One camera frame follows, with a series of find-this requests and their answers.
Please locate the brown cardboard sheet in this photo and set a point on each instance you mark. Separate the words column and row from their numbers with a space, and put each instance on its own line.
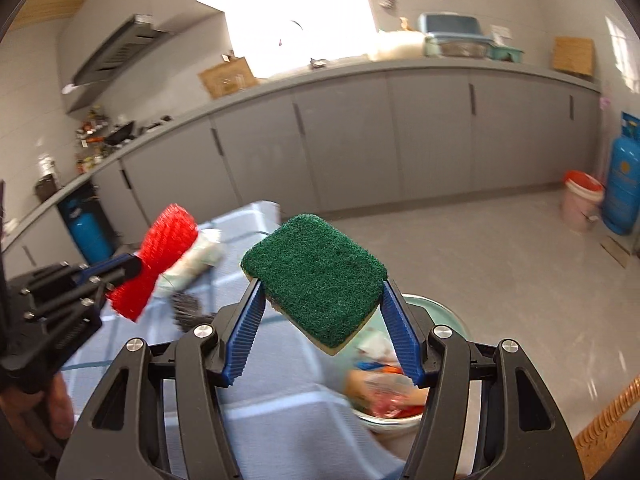
column 574, row 56

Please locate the wooden cutting board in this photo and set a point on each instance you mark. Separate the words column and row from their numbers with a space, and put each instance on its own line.
column 225, row 77

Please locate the person's left hand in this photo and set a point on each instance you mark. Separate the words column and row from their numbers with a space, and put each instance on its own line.
column 62, row 410

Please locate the blue checked tablecloth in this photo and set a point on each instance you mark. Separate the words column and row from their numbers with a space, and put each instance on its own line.
column 290, row 415

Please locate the white paper note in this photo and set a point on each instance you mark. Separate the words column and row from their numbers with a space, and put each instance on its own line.
column 501, row 33

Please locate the blue gas cylinder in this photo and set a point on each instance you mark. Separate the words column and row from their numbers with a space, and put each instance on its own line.
column 87, row 232
column 622, row 180

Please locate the pink bucket orange lid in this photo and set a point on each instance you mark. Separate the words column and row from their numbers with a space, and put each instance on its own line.
column 580, row 205

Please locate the teal dish rack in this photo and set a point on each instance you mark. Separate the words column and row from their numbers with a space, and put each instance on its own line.
column 450, row 25

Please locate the dark rice cooker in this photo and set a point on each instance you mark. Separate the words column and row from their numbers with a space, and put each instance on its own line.
column 47, row 187

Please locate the pale green bucket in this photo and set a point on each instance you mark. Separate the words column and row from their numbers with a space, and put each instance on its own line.
column 445, row 310

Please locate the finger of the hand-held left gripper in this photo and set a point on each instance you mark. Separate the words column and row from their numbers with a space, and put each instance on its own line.
column 110, row 267
column 75, row 307

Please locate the group of condiment bottles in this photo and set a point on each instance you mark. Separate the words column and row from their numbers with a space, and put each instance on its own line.
column 92, row 132

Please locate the metal kitchen faucet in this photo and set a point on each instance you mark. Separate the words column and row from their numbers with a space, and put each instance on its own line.
column 318, row 63

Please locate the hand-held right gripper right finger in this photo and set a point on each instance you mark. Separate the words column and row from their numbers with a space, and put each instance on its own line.
column 402, row 330

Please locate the black gas stove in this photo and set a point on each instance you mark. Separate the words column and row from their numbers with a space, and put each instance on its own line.
column 155, row 124

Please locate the clear plastic bag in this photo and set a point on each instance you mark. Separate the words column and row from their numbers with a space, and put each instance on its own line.
column 385, row 392

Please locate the bright window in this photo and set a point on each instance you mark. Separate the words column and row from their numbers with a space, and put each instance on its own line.
column 300, row 0

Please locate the woven bamboo basket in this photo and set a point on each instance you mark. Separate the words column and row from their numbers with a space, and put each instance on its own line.
column 607, row 425

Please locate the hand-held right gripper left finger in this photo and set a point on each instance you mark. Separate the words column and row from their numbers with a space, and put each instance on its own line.
column 247, row 330

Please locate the black wok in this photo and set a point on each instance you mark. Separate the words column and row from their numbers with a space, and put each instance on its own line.
column 120, row 132

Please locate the grey base cabinets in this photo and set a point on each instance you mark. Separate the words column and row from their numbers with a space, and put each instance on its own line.
column 350, row 125

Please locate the black range hood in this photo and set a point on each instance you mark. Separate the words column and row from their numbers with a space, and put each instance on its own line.
column 120, row 50

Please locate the white crumpled paper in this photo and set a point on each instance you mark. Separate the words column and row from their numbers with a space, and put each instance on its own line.
column 375, row 346

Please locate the green scouring sponge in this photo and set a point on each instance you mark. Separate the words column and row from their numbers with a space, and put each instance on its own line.
column 315, row 270

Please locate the red foam fruit net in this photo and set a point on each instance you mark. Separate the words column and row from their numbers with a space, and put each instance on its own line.
column 165, row 240

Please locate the orange snack wrapper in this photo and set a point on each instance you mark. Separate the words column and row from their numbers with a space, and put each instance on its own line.
column 387, row 367

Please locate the flat cardboard piece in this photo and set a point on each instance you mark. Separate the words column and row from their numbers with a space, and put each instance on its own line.
column 615, row 251

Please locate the whitish crumpled plastic bag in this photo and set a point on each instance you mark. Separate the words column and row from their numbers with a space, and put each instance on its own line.
column 197, row 260

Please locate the black mesh scourer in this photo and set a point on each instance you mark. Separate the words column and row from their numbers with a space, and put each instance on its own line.
column 187, row 310

